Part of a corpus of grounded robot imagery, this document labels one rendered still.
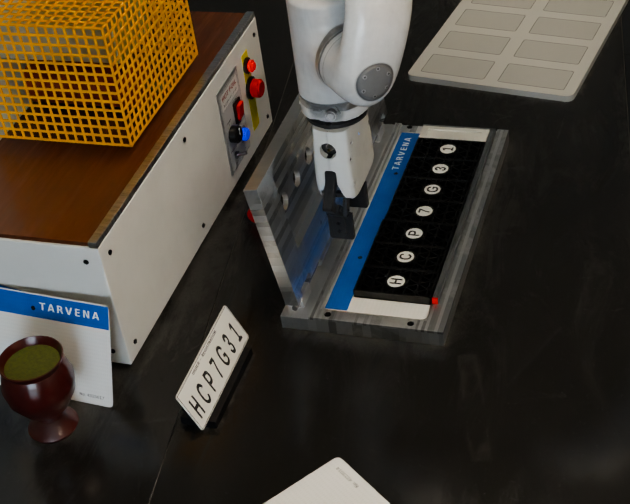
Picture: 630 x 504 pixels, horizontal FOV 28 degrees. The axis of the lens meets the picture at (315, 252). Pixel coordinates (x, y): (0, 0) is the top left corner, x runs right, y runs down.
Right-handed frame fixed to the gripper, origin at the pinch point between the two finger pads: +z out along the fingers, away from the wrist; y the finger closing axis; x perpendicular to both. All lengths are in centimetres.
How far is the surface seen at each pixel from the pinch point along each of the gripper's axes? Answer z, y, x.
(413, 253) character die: 4.9, -1.2, -8.4
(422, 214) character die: 4.9, 7.0, -7.8
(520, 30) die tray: 7, 61, -12
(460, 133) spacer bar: 5.0, 26.9, -8.8
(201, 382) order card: 4.1, -29.1, 10.0
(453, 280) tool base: 5.9, -4.6, -14.3
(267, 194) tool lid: -10.9, -12.2, 5.4
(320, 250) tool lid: 3.4, -4.2, 3.0
